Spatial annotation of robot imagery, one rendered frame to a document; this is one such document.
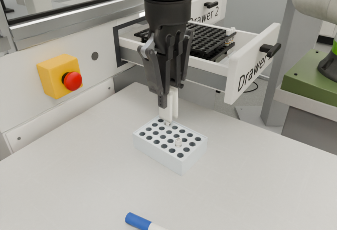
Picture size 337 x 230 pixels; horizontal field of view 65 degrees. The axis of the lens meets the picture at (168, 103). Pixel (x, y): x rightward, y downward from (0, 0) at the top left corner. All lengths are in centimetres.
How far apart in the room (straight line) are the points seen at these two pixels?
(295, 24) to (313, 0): 76
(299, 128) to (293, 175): 36
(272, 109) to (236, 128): 121
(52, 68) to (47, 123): 15
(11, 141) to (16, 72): 15
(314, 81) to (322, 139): 19
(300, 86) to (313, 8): 21
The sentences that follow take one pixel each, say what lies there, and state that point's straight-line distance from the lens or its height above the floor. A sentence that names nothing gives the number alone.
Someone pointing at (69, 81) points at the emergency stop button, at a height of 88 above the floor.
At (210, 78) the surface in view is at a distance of 60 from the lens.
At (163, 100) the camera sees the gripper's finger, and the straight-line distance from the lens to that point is 50.
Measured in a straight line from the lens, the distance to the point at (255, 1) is 243.
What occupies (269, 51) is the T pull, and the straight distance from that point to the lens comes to 63.
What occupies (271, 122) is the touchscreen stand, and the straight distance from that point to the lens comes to 188.
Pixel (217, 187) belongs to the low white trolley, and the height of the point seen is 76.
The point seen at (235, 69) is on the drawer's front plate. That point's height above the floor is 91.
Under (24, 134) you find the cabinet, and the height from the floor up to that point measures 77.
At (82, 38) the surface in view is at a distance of 66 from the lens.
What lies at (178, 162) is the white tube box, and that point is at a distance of 48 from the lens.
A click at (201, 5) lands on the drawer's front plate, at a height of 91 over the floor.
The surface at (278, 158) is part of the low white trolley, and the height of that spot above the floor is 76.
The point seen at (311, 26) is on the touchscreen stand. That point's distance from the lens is 164.
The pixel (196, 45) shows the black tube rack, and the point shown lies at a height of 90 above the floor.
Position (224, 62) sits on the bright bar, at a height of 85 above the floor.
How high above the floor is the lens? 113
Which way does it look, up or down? 33 degrees down
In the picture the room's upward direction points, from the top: straight up
